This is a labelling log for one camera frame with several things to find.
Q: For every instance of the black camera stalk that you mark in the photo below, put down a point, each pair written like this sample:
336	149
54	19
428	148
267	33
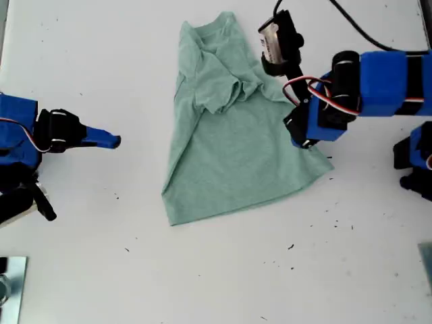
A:
297	84
45	204

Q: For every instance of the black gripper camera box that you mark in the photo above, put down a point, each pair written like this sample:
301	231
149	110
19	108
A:
13	206

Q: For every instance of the silver gripper camera box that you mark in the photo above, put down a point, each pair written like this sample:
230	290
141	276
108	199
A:
276	37

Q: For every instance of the large steel plate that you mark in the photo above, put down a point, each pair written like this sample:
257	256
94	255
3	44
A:
15	290

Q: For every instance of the green t-shirt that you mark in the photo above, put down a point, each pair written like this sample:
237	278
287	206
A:
236	162

